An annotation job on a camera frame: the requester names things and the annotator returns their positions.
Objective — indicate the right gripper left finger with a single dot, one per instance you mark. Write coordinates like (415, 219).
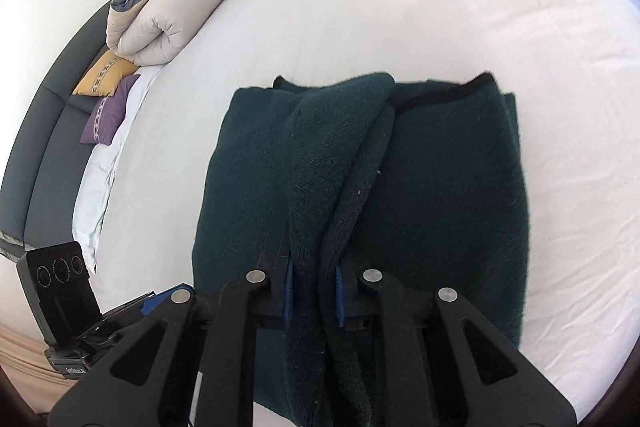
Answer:
(275, 306)

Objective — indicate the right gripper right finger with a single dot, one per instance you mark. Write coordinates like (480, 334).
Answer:
(352, 302)

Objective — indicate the dark green knit sweater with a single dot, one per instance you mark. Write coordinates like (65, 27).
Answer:
(422, 181)

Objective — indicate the white pillow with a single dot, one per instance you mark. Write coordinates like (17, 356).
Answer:
(100, 173)

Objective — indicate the dark grey headboard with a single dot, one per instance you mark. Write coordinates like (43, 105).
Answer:
(47, 160)

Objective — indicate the purple patterned cushion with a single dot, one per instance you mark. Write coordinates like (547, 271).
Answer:
(108, 114)

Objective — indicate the yellow patterned cushion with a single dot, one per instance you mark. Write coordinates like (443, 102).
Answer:
(104, 76)

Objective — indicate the rolled beige duvet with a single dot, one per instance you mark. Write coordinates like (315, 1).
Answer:
(154, 32)

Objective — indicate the white bed mattress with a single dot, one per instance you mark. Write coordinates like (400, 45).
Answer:
(573, 66)

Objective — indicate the black camera box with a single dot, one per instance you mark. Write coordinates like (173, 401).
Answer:
(56, 285)

